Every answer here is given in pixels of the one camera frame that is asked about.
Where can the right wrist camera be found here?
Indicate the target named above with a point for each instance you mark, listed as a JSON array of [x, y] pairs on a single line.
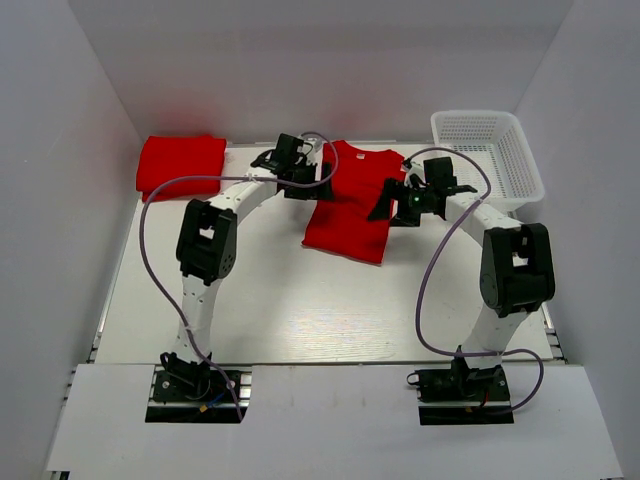
[[414, 173]]

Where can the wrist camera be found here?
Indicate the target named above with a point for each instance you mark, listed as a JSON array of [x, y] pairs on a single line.
[[312, 144], [414, 173]]

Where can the white plastic basket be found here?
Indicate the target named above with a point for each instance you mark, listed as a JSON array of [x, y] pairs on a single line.
[[496, 141]]

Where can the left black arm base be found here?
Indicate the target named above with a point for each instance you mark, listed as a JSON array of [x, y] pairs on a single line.
[[172, 401]]

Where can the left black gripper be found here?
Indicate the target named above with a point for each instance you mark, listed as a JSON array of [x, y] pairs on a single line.
[[324, 194]]

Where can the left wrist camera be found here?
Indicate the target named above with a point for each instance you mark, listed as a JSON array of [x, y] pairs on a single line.
[[312, 144]]

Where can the folded red t shirt stack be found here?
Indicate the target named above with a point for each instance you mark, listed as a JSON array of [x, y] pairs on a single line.
[[166, 158]]

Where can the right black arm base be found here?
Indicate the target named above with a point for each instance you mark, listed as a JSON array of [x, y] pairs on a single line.
[[462, 396]]

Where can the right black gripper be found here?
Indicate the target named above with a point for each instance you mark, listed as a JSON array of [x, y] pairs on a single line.
[[394, 189]]

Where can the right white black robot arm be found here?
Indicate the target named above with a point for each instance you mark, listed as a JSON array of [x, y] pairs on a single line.
[[516, 268]]

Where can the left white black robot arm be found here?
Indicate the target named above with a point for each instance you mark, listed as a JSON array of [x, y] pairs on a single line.
[[207, 245]]

